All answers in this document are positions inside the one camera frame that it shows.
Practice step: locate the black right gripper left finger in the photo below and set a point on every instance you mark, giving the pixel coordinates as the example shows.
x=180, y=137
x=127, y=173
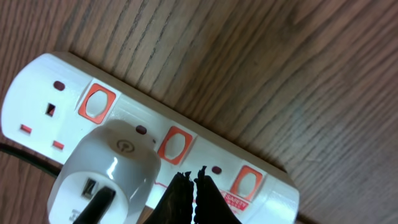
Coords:
x=175, y=206

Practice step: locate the white power strip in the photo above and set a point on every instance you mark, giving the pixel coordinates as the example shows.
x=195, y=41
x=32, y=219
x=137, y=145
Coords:
x=58, y=98

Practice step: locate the white charger plug adapter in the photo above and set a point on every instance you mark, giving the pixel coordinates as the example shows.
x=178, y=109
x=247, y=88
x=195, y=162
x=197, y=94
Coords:
x=107, y=178

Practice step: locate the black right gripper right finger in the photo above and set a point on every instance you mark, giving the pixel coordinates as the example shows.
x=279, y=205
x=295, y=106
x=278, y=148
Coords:
x=211, y=207

